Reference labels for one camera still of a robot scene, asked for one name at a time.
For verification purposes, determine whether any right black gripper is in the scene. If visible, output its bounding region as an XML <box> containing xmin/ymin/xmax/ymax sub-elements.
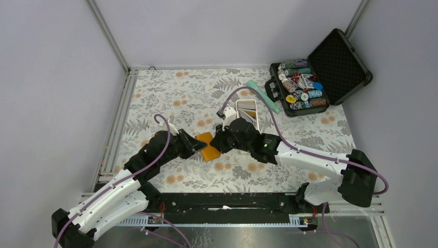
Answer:
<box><xmin>210</xmin><ymin>122</ymin><xmax>252</xmax><ymax>154</ymax></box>

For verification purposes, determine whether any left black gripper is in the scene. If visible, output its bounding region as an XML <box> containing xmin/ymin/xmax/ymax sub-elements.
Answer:
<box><xmin>159</xmin><ymin>129</ymin><xmax>208</xmax><ymax>166</ymax></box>

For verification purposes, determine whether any orange leather card holder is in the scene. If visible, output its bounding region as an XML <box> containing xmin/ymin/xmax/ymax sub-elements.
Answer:
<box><xmin>195</xmin><ymin>132</ymin><xmax>221</xmax><ymax>162</ymax></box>

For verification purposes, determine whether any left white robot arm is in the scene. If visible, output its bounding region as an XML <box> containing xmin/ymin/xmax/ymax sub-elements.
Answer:
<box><xmin>52</xmin><ymin>129</ymin><xmax>207</xmax><ymax>247</ymax></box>

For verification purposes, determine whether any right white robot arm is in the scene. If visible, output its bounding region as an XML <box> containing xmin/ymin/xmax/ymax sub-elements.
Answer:
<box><xmin>210</xmin><ymin>118</ymin><xmax>377</xmax><ymax>213</ymax></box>

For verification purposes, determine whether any grey card in tray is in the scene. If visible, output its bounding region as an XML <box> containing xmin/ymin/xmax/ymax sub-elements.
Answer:
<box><xmin>240</xmin><ymin>111</ymin><xmax>257</xmax><ymax>125</ymax></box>

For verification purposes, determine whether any cards stack in tray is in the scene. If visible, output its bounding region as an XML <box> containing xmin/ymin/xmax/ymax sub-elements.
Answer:
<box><xmin>237</xmin><ymin>101</ymin><xmax>256</xmax><ymax>112</ymax></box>

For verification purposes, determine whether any white plastic tray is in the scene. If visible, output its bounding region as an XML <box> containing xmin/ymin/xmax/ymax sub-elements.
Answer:
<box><xmin>236</xmin><ymin>100</ymin><xmax>260</xmax><ymax>131</ymax></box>

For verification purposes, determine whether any floral table mat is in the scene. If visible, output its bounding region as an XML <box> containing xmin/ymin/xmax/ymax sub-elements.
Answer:
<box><xmin>106</xmin><ymin>69</ymin><xmax>355</xmax><ymax>193</ymax></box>

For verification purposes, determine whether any black poker chip case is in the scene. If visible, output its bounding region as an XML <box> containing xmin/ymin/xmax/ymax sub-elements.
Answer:
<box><xmin>264</xmin><ymin>28</ymin><xmax>373</xmax><ymax>117</ymax></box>

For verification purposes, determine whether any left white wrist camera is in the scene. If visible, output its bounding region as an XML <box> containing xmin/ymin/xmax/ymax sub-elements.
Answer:
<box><xmin>167</xmin><ymin>116</ymin><xmax>179</xmax><ymax>136</ymax></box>

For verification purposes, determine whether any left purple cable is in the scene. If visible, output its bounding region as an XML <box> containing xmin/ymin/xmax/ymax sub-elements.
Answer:
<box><xmin>53</xmin><ymin>114</ymin><xmax>192</xmax><ymax>248</ymax></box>

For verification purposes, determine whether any purple cable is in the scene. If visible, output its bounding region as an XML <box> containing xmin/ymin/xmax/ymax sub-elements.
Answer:
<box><xmin>53</xmin><ymin>114</ymin><xmax>192</xmax><ymax>248</ymax></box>
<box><xmin>217</xmin><ymin>87</ymin><xmax>390</xmax><ymax>248</ymax></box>

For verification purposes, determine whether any mint green handle tool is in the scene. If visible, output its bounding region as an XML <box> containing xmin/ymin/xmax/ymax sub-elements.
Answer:
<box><xmin>246</xmin><ymin>80</ymin><xmax>280</xmax><ymax>114</ymax></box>

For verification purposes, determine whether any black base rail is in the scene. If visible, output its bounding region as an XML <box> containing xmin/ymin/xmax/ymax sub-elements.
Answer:
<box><xmin>144</xmin><ymin>193</ymin><xmax>330</xmax><ymax>224</ymax></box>

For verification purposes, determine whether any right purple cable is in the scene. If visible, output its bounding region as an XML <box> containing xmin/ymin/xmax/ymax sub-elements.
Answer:
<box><xmin>217</xmin><ymin>87</ymin><xmax>390</xmax><ymax>248</ymax></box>

